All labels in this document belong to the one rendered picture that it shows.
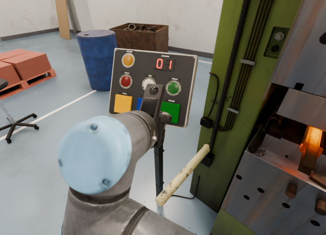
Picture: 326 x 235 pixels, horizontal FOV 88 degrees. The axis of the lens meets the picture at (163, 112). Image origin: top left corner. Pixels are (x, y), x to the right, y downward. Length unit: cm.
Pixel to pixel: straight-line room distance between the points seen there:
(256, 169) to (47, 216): 151
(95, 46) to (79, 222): 259
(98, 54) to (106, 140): 261
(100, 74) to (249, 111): 242
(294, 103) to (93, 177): 57
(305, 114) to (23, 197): 195
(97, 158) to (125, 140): 4
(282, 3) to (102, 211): 72
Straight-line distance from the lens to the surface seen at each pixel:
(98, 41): 275
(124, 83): 72
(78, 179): 24
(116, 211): 28
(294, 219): 87
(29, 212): 184
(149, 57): 70
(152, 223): 27
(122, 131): 23
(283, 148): 73
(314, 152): 67
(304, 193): 75
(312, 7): 58
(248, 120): 87
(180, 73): 66
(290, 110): 65
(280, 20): 73
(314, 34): 58
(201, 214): 154
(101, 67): 285
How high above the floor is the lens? 140
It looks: 36 degrees down
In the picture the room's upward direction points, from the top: straight up
